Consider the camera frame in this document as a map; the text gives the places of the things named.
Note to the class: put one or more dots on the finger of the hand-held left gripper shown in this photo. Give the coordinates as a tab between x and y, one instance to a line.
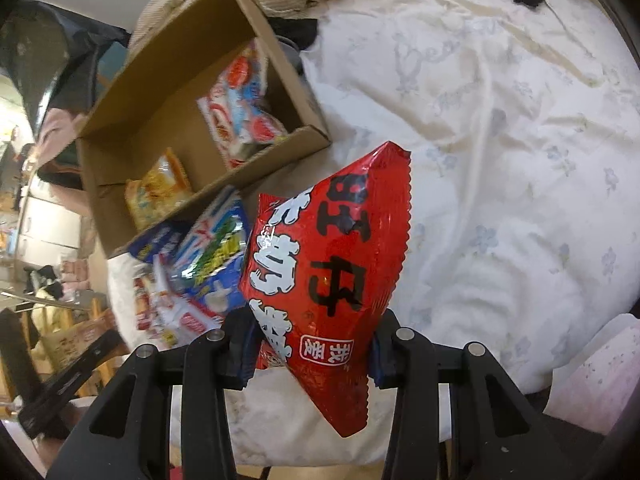
65	390

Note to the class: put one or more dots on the black plastic bag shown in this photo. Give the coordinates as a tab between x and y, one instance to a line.
35	55

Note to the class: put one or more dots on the yellow snack packet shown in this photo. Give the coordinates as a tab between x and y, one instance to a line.
157	190

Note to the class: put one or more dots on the dark blue snack packet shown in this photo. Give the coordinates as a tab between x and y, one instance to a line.
150	242

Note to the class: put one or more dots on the pink cloth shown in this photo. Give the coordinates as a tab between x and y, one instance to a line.
57	135

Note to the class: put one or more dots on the blue white green snack packet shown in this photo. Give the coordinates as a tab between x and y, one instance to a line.
210	245

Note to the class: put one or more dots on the dark teal cloth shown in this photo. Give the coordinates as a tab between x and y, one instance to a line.
295	35

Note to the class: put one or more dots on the white red blue snack packet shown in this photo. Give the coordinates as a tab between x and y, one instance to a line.
240	110

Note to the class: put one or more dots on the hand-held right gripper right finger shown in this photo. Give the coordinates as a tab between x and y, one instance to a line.
377	360

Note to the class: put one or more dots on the red snack bag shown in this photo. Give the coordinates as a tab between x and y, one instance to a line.
320	240

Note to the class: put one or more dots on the brown cardboard box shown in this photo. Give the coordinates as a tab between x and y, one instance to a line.
150	125

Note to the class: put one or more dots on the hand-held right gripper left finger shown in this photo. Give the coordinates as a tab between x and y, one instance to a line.
247	355

